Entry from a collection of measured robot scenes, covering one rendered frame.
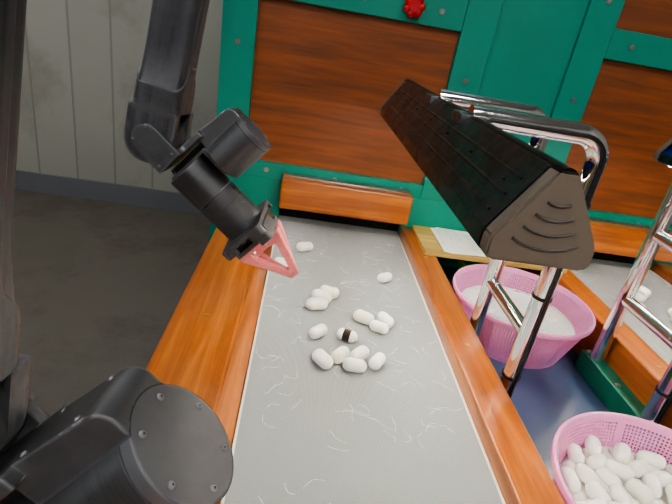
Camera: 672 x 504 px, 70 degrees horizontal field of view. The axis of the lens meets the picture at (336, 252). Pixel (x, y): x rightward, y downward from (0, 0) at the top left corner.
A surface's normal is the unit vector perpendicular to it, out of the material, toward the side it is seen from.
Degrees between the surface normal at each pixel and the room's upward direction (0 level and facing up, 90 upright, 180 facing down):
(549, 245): 90
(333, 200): 90
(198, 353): 0
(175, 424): 41
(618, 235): 90
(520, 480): 0
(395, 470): 0
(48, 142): 90
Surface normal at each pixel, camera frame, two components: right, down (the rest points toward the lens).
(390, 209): 0.04, 0.43
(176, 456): 0.77, -0.60
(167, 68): 0.08, 0.21
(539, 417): 0.16, -0.90
